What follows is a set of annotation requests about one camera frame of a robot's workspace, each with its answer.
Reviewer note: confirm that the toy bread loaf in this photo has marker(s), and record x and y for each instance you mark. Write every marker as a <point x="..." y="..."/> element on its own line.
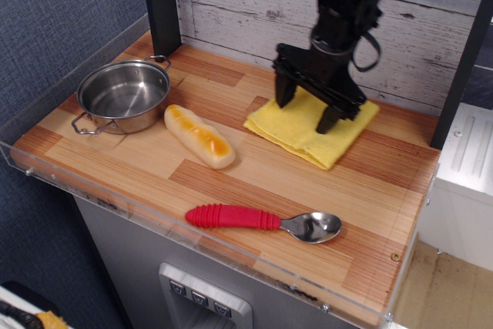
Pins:
<point x="201" y="139"/>

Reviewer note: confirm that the white appliance at right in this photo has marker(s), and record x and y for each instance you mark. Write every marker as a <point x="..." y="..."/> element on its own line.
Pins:
<point x="457" y="215"/>

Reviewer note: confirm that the black right frame post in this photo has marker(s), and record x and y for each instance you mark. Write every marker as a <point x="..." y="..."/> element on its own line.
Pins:
<point x="461" y="77"/>

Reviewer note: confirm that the grey cabinet with button panel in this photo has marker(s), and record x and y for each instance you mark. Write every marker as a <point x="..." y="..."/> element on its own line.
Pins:
<point x="165" y="280"/>

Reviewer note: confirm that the black frame post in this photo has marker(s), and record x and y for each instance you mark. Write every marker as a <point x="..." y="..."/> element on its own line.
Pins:
<point x="164" y="26"/>
<point x="461" y="77"/>

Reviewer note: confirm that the stainless steel pot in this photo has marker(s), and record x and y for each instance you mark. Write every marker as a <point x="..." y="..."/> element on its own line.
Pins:
<point x="123" y="97"/>

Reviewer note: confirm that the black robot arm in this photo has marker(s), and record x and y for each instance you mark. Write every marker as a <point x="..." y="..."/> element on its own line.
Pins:
<point x="344" y="22"/>

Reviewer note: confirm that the yellow black object bottom left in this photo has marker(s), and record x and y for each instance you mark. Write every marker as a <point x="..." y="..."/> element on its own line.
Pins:
<point x="41" y="320"/>

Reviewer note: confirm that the black left frame post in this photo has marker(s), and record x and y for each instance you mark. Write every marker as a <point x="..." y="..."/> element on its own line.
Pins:
<point x="164" y="26"/>

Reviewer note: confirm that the yellow cloth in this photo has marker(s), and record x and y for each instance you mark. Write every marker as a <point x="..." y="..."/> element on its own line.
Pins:
<point x="293" y="128"/>

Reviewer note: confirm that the red handled metal spoon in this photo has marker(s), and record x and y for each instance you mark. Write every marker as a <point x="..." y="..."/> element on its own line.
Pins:
<point x="309" y="228"/>

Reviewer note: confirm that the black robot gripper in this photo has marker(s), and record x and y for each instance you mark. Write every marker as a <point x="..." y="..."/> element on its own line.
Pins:
<point x="323" y="72"/>

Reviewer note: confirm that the clear acrylic table guard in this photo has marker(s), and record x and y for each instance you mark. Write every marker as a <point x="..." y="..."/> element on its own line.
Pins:
<point x="41" y="62"/>

